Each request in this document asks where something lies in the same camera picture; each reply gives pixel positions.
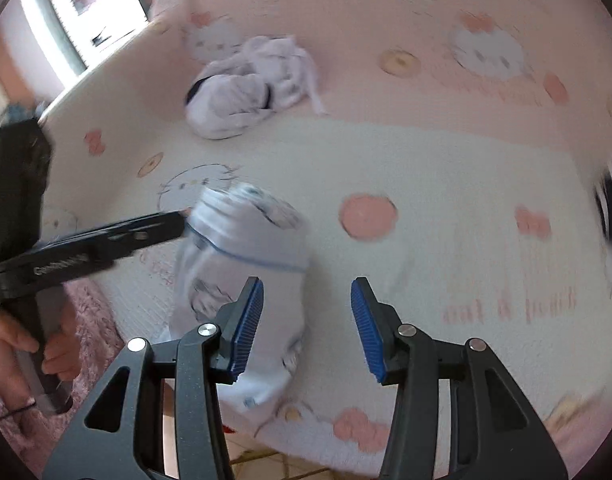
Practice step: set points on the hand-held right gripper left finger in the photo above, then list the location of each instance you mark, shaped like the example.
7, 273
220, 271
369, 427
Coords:
248, 330

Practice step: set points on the pink cat print blanket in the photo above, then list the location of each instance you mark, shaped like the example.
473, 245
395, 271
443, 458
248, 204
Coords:
436, 160

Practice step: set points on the person's left hand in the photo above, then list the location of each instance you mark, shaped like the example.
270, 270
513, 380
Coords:
6, 332

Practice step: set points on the white cartoon print pajamas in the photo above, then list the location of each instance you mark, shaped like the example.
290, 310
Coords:
246, 240

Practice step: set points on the pink fluffy rug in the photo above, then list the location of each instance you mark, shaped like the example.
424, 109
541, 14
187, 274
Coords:
98, 320

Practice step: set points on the crumpled white garment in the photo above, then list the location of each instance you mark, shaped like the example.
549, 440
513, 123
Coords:
236, 95

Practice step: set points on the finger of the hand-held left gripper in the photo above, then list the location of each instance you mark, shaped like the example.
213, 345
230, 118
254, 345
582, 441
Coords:
146, 232

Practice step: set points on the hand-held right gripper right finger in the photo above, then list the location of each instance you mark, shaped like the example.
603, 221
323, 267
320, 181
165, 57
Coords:
363, 330

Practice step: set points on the folded navy striped garment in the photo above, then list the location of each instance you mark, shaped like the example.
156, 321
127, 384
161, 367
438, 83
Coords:
611, 210

